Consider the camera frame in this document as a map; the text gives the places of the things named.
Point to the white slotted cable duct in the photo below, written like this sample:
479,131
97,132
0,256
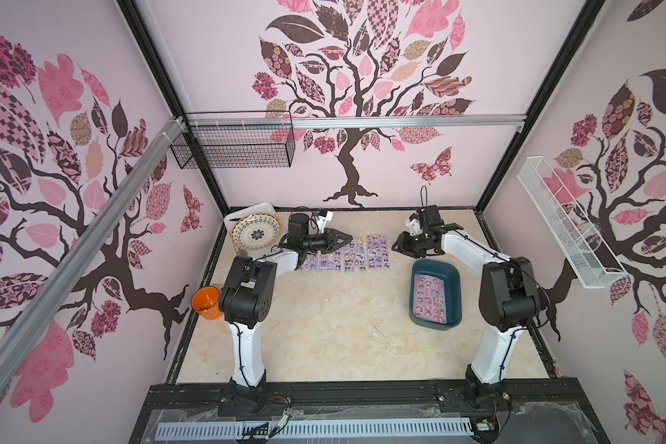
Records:
314,429

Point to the orange mug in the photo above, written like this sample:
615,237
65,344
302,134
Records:
205,303

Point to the teal plastic storage box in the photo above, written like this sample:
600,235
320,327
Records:
453,290

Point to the aluminium rail wall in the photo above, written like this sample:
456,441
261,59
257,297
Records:
367,122
20,339

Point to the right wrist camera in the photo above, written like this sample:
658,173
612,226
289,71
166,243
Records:
413,226

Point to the white wire basket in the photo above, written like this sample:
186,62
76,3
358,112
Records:
595,265

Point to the black wire basket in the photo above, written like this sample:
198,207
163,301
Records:
228,140

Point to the white square tray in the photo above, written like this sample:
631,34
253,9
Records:
231,219

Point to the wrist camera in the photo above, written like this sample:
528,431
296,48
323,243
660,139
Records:
413,226
322,218

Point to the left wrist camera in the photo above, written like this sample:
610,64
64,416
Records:
322,218

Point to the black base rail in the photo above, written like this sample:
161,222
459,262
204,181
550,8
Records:
520,411

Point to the aluminium rail back wall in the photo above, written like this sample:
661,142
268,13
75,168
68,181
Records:
367,122

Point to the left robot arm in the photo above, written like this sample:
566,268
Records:
247,294

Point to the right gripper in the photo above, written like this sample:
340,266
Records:
413,242

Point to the aluminium rail left wall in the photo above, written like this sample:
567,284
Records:
20,339

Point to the pink sticker sheet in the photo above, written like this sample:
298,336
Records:
311,262
330,262
429,299

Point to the patterned ceramic plate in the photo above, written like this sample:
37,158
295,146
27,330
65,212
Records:
256,232

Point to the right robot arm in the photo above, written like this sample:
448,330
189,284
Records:
508,298

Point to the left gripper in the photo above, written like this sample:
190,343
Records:
329,240

